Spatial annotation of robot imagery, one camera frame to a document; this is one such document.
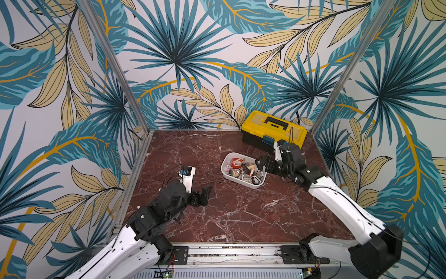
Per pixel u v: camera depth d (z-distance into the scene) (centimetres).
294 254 74
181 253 74
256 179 93
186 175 58
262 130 99
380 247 38
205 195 61
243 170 98
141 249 60
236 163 99
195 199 60
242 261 73
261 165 70
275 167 69
